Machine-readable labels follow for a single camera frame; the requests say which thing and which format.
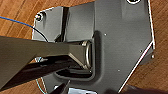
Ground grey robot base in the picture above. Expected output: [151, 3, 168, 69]
[31, 0, 157, 94]

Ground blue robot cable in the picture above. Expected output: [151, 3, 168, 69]
[0, 15, 49, 43]

